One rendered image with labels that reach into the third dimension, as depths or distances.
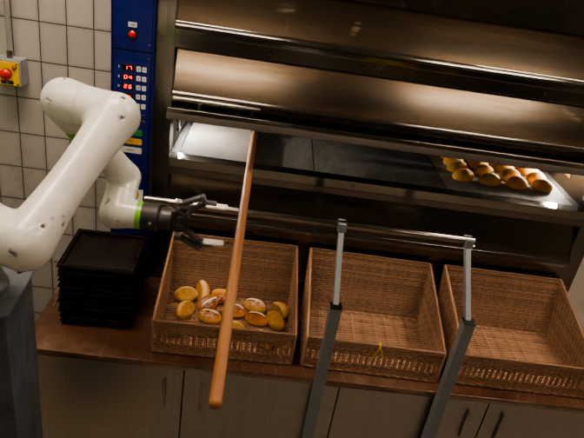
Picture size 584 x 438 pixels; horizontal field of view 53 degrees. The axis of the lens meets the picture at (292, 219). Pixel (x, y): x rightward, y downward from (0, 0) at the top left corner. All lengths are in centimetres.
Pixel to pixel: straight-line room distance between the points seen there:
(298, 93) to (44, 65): 98
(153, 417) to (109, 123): 137
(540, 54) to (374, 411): 153
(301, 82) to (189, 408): 136
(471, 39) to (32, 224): 169
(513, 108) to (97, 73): 163
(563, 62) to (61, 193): 188
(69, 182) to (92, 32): 103
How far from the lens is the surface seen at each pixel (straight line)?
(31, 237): 142
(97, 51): 242
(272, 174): 246
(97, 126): 155
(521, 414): 264
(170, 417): 254
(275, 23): 228
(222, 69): 235
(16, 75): 248
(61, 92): 167
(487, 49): 242
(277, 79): 234
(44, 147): 262
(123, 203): 196
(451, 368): 231
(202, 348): 234
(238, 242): 185
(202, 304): 253
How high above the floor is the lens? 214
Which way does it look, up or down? 27 degrees down
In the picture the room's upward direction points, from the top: 9 degrees clockwise
